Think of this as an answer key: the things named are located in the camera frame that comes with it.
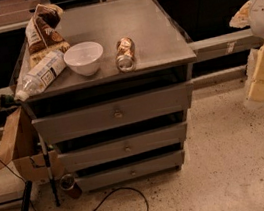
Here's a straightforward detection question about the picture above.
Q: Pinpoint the grey bottom drawer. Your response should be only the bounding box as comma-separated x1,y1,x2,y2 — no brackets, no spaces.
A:
76,150,185,192

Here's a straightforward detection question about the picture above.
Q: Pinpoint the grey drawer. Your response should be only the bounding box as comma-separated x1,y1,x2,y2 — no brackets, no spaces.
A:
32,82,193,144
58,122,188,172
76,150,185,192

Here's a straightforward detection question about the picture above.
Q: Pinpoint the grey middle drawer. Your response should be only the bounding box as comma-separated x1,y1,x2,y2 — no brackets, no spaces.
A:
58,122,188,172

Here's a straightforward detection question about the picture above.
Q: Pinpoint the grey drawer cabinet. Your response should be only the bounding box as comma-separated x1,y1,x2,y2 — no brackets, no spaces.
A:
22,0,196,181

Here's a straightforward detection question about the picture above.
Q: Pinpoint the grey top drawer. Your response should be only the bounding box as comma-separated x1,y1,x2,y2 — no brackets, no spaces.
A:
32,82,193,144

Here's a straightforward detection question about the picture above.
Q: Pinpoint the lying drink can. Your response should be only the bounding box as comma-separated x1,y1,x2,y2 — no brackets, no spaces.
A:
115,37,136,72

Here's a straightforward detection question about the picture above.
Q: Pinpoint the white bowl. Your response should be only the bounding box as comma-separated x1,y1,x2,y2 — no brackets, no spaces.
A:
63,41,104,76

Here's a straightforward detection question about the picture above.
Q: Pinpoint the clear plastic water bottle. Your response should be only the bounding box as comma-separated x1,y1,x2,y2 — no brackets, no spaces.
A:
15,50,66,101

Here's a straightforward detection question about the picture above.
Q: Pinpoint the brown snack bag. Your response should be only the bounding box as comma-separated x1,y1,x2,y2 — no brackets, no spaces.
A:
25,4,70,67

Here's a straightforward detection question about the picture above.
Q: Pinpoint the dark cup on floor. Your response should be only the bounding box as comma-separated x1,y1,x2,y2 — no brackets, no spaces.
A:
59,173,82,199

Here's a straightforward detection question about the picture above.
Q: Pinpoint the brown cardboard box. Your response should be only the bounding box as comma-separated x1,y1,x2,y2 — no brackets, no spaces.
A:
0,107,48,183

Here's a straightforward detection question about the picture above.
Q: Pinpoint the black tripod stand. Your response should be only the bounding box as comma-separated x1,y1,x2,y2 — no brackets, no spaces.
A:
20,137,60,211

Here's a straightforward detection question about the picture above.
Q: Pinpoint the black floor cable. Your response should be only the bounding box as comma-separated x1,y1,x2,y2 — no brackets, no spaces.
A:
0,118,151,211

